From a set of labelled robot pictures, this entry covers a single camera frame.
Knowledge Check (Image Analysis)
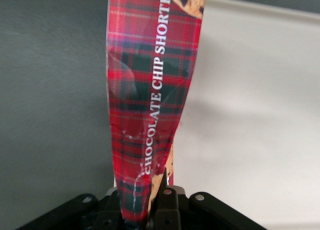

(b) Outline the red tartan cookie box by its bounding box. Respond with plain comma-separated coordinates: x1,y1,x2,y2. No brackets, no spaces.
105,0,209,227

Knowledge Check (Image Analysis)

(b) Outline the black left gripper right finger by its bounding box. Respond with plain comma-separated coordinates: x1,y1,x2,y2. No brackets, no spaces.
146,168,186,230

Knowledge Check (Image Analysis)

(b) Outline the beige rectangular tray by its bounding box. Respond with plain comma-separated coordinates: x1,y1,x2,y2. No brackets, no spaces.
167,0,320,230

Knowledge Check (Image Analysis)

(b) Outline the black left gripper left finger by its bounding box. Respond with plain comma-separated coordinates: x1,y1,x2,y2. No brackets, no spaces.
96,187,127,230

